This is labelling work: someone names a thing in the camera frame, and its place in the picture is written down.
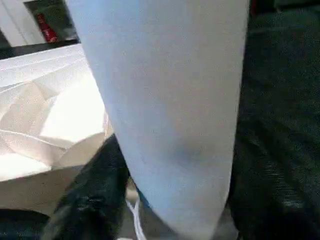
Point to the white plastic table leg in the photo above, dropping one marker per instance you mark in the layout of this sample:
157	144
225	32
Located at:
170	100

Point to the red bottle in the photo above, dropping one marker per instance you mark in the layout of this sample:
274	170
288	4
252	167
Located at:
46	27

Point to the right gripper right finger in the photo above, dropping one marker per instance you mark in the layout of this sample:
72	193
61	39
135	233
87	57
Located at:
280	200

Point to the white plastic table top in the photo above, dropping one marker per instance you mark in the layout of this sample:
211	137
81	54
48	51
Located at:
50	115

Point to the black work mat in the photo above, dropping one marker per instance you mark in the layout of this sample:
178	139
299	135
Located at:
280	100

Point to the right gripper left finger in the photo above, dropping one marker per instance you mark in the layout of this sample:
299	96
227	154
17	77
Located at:
92	200

